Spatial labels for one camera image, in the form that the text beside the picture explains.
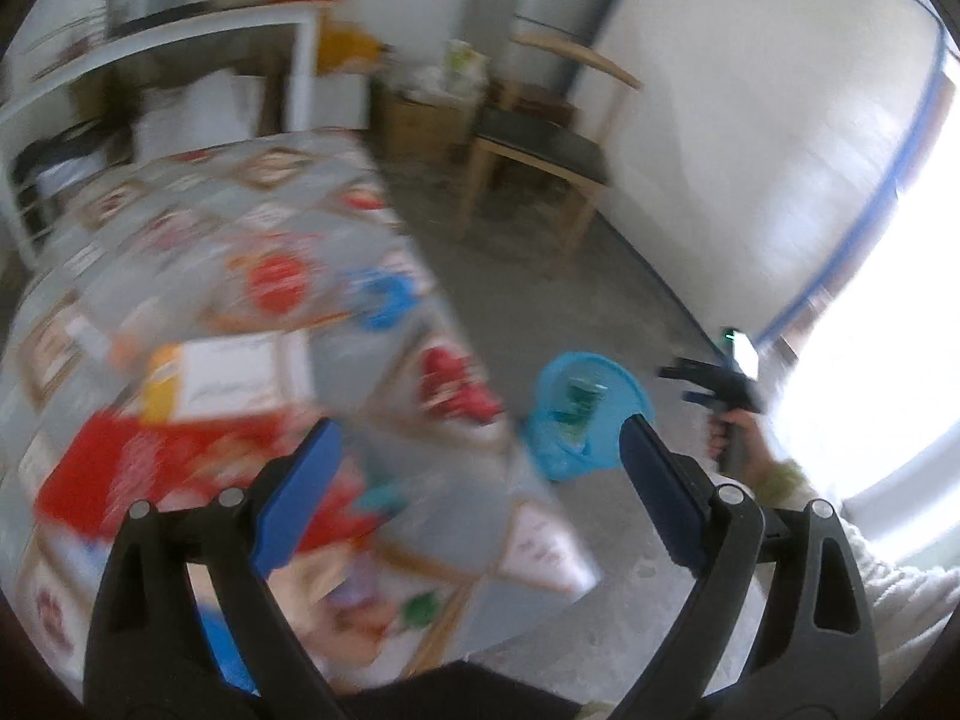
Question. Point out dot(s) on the white and orange box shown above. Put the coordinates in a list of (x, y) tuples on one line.
[(225, 379)]

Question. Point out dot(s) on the white metal desk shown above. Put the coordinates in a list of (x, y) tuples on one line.
[(135, 67)]

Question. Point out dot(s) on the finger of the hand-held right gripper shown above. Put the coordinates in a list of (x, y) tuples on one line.
[(682, 372), (696, 396)]

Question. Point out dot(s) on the printed tablecloth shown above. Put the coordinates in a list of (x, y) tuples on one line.
[(285, 330)]

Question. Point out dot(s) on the red cardboard box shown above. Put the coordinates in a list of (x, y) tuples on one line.
[(157, 465)]

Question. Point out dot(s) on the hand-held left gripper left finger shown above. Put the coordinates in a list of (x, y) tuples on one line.
[(296, 499)]

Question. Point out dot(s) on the clear packet with red label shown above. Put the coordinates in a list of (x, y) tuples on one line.
[(274, 281)]

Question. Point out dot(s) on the blue plastic item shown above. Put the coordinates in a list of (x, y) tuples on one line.
[(382, 296)]

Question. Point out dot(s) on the yellow bag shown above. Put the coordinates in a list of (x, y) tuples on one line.
[(349, 51)]

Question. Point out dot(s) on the red snack packet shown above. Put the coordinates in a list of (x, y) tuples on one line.
[(450, 384)]

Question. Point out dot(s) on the person's right hand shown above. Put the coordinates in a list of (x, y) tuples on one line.
[(750, 446)]

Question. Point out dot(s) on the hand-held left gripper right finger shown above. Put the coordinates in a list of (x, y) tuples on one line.
[(660, 495)]

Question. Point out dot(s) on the blue plastic basket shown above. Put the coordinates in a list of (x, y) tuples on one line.
[(592, 412)]

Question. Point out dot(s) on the wooden chair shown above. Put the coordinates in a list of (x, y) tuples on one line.
[(540, 139)]

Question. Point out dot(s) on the person's right forearm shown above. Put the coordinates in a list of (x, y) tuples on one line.
[(885, 585)]

